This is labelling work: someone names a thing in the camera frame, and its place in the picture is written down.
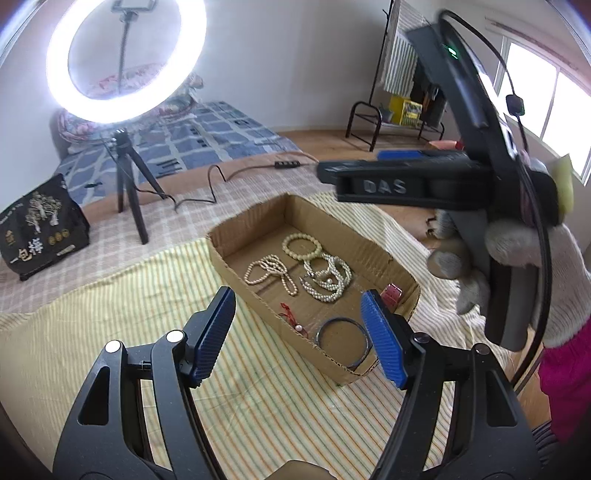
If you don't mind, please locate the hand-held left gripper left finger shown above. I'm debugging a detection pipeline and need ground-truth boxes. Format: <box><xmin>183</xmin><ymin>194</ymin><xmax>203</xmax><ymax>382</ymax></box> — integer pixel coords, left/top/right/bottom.
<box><xmin>52</xmin><ymin>286</ymin><xmax>237</xmax><ymax>480</ymax></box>

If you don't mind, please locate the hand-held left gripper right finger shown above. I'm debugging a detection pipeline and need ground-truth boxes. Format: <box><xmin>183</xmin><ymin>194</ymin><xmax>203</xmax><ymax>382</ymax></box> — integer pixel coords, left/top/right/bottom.
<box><xmin>360</xmin><ymin>290</ymin><xmax>542</xmax><ymax>480</ymax></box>

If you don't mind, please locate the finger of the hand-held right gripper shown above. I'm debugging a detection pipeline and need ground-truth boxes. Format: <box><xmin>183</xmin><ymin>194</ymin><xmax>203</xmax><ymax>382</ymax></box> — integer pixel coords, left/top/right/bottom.
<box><xmin>378</xmin><ymin>149</ymin><xmax>472</xmax><ymax>163</ymax></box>
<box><xmin>316</xmin><ymin>159</ymin><xmax>485</xmax><ymax>180</ymax></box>

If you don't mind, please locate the red strap wristwatch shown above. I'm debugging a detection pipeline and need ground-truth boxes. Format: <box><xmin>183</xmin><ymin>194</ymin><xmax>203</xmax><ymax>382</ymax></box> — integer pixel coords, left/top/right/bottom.
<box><xmin>381</xmin><ymin>284</ymin><xmax>404</xmax><ymax>310</ymax></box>

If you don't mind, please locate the cardboard box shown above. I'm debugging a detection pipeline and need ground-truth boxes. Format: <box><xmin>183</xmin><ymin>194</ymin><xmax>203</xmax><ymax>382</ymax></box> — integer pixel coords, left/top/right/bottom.
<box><xmin>206</xmin><ymin>193</ymin><xmax>422</xmax><ymax>387</ymax></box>

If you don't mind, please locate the white twisted pearl necklace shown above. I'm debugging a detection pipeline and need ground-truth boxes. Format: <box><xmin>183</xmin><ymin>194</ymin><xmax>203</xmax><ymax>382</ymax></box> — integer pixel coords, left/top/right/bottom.
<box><xmin>299</xmin><ymin>253</ymin><xmax>354</xmax><ymax>304</ymax></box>

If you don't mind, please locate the pink small-pearl necklace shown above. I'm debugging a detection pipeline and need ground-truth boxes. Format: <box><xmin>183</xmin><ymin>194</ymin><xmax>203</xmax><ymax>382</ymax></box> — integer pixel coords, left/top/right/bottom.
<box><xmin>243</xmin><ymin>256</ymin><xmax>298</xmax><ymax>296</ymax></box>

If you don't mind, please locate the pale yellow bead bracelet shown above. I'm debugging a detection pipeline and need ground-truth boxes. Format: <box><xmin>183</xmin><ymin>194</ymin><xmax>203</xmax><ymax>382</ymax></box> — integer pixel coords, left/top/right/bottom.
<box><xmin>281</xmin><ymin>233</ymin><xmax>322</xmax><ymax>260</ymax></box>

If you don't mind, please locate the person's right forearm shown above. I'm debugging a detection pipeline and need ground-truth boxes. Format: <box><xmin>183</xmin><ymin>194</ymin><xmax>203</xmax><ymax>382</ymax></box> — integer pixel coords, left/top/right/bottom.
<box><xmin>538</xmin><ymin>318</ymin><xmax>591</xmax><ymax>444</ymax></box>

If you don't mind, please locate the person's right hand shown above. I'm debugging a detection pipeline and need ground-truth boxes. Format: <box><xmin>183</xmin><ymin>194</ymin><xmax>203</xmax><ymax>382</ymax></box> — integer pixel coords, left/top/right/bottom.
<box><xmin>427</xmin><ymin>210</ymin><xmax>591</xmax><ymax>349</ymax></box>

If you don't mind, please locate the yellow box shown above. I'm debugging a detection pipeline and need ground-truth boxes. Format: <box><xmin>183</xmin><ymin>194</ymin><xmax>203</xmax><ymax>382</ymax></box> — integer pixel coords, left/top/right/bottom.
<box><xmin>388</xmin><ymin>95</ymin><xmax>423</xmax><ymax>127</ymax></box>

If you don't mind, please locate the black metal rack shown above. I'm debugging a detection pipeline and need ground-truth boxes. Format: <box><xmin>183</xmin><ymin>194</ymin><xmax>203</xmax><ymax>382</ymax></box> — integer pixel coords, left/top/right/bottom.
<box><xmin>345</xmin><ymin>0</ymin><xmax>446</xmax><ymax>152</ymax></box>

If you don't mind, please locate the dark bangle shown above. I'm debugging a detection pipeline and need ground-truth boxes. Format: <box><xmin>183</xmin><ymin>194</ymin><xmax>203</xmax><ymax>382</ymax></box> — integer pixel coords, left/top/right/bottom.
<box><xmin>316</xmin><ymin>316</ymin><xmax>372</xmax><ymax>369</ymax></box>

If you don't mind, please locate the green striped hanging cloth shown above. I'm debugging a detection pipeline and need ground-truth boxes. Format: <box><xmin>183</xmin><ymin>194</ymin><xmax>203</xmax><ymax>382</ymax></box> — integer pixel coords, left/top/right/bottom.
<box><xmin>383</xmin><ymin>0</ymin><xmax>432</xmax><ymax>95</ymax></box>

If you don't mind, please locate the yellow striped cloth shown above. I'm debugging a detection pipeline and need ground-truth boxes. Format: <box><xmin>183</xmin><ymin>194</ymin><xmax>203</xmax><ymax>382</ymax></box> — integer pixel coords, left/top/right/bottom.
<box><xmin>0</xmin><ymin>191</ymin><xmax>513</xmax><ymax>480</ymax></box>

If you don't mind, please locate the window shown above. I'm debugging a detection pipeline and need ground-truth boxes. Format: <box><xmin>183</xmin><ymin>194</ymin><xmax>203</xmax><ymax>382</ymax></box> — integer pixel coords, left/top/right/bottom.
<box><xmin>485</xmin><ymin>14</ymin><xmax>591</xmax><ymax>185</ymax></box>

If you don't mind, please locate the blue patterned quilt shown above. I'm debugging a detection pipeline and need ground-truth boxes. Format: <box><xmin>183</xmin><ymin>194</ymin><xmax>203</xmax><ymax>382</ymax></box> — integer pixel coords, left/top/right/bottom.
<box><xmin>55</xmin><ymin>100</ymin><xmax>301</xmax><ymax>206</ymax></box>

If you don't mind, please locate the dark striped cloth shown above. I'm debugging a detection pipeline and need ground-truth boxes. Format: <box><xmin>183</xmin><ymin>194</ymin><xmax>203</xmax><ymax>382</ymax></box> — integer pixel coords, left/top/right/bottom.
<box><xmin>531</xmin><ymin>418</ymin><xmax>561</xmax><ymax>480</ymax></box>

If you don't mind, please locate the black printed bag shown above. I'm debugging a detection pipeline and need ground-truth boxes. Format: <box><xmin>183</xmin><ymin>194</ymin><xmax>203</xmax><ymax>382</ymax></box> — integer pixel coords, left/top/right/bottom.
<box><xmin>0</xmin><ymin>173</ymin><xmax>90</xmax><ymax>282</ymax></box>

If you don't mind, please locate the floral pillow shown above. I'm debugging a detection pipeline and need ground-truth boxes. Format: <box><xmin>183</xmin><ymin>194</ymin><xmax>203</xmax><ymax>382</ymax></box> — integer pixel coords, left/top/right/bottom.
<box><xmin>55</xmin><ymin>65</ymin><xmax>204</xmax><ymax>144</ymax></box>

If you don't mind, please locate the black power cable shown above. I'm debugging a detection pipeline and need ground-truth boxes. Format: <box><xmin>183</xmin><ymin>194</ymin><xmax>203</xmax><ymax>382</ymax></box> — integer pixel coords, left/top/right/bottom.
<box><xmin>157</xmin><ymin>159</ymin><xmax>319</xmax><ymax>213</ymax></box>

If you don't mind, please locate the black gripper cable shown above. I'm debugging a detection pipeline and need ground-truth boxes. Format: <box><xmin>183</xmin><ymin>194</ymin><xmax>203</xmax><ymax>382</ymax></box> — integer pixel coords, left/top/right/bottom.
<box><xmin>436</xmin><ymin>9</ymin><xmax>555</xmax><ymax>398</ymax></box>

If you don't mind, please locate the white ring light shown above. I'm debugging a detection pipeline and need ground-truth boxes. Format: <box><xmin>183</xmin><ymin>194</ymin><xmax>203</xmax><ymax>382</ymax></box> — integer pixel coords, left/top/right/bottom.
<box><xmin>46</xmin><ymin>0</ymin><xmax>208</xmax><ymax>124</ymax></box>

